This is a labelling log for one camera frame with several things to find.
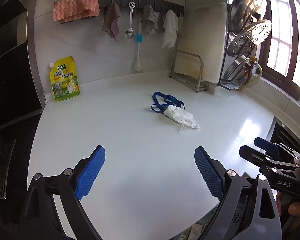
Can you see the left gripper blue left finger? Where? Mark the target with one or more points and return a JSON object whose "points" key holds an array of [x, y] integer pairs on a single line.
{"points": [[89, 169]]}

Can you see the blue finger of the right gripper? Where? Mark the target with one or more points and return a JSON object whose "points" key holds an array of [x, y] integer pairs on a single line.
{"points": [[269, 147], [284, 160]]}

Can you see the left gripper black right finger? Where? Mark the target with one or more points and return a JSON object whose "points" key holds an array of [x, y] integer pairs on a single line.
{"points": [[212, 172]]}

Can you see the white tissue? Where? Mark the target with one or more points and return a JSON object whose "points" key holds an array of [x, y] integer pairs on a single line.
{"points": [[182, 117]]}

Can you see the black kitchen sink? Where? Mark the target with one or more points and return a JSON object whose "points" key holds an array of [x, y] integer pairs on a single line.
{"points": [[281, 134]]}

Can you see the person's right hand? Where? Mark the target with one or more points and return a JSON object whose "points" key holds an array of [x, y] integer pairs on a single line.
{"points": [[294, 208]]}

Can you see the black lid rack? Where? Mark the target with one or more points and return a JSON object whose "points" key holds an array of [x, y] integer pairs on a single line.
{"points": [[236, 70]]}

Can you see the wooden framed window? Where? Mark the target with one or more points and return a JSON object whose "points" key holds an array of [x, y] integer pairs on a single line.
{"points": [[280, 53]]}

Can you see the yellow seasoning pouch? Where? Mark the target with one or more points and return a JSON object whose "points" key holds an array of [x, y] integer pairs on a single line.
{"points": [[63, 79]]}

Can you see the perforated steel steamer tray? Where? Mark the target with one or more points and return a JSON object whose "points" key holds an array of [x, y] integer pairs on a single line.
{"points": [[249, 38]]}

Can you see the black stove hood unit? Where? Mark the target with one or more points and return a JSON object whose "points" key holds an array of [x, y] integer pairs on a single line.
{"points": [[21, 91]]}

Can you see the blue white bottle brush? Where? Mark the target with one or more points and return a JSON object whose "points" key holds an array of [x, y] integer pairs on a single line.
{"points": [[137, 62]]}

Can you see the white cutting board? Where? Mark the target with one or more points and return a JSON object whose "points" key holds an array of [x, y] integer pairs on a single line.
{"points": [[204, 34]]}

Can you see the metal hanging spoon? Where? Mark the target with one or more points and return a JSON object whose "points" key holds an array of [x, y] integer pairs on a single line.
{"points": [[129, 34]]}

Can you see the steel pot lid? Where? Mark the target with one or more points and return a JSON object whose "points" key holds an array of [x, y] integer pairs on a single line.
{"points": [[245, 12]]}

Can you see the purple grey hanging rag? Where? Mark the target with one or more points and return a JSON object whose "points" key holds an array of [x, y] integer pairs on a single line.
{"points": [[110, 23]]}

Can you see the white hanging cloth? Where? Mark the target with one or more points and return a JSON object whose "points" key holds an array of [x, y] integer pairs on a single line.
{"points": [[171, 26]]}

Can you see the grey hanging cloth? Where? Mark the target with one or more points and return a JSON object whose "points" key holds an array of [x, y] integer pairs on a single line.
{"points": [[149, 21]]}

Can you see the pink wavy dish cloth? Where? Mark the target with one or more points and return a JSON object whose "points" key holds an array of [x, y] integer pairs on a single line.
{"points": [[70, 10]]}

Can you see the black wall hook rail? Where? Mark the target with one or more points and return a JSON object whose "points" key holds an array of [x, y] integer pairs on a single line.
{"points": [[157, 5]]}

